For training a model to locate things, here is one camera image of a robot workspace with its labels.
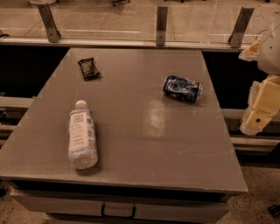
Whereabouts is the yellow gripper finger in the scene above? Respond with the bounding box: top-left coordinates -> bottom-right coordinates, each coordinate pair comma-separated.
240,75 -> 280,136
239,39 -> 261,61

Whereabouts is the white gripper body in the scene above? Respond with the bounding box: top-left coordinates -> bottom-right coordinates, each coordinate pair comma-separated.
257,17 -> 280,75

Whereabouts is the blue plastic bottle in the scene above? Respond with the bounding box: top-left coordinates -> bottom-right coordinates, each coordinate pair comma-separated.
68,100 -> 98,170

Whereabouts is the crushed blue soda can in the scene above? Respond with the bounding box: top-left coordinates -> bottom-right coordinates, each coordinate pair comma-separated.
163,75 -> 202,103

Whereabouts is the black snack packet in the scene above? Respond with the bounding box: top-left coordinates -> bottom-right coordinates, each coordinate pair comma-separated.
78,58 -> 101,81

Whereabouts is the right metal bracket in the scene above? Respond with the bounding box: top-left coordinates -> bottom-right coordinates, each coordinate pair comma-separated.
228,7 -> 254,48

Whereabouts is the metal bracket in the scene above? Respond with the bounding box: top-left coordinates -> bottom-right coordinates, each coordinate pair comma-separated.
38,4 -> 61,43
156,6 -> 168,46
228,7 -> 254,48

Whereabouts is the metal rail behind table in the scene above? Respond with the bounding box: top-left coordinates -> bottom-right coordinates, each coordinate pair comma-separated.
0,36 -> 249,53

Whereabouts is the middle metal bracket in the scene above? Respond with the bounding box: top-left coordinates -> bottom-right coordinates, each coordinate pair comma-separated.
156,6 -> 168,46

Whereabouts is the left metal bracket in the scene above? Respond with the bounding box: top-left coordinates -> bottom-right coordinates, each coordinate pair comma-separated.
38,4 -> 61,43

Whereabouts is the grey table drawer with handle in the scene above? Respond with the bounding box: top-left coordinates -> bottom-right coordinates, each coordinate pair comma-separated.
10,189 -> 229,224

